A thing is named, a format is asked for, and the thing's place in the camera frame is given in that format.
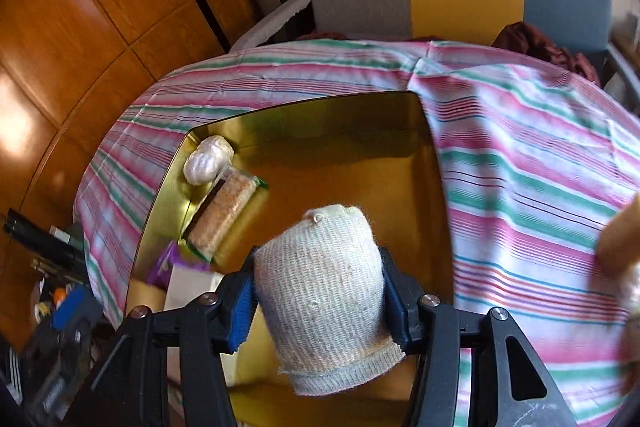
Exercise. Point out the purple packet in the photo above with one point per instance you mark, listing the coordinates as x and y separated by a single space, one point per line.
165 267

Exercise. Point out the yellow sponge block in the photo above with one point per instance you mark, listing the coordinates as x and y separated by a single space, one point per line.
622 237

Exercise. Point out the dark red cloth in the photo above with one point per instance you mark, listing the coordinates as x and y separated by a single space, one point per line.
545 52

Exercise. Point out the wooden wardrobe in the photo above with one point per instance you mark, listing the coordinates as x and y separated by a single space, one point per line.
100 7

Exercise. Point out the white padded armrest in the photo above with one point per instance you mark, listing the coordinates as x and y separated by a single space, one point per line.
270 19

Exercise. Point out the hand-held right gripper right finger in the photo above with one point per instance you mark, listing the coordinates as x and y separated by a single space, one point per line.
400 317

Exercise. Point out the striped tablecloth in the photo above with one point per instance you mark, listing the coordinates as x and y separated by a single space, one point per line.
525 157

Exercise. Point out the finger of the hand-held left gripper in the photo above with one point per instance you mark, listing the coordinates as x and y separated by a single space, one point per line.
77 307

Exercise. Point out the black stand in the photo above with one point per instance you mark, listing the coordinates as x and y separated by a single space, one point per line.
45 244

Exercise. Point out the gold metal tin tray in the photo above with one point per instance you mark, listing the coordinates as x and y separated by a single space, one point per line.
350 167

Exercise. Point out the green biscuit packet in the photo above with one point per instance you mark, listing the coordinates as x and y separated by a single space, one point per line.
222 212

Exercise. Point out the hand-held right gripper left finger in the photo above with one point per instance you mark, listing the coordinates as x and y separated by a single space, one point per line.
239 322

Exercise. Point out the white carton box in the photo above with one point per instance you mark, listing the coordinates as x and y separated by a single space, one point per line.
192 287

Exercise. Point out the white ball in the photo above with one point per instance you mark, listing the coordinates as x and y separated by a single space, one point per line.
207 159

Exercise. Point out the grey metal armrest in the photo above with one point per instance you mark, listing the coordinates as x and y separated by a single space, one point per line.
625 74

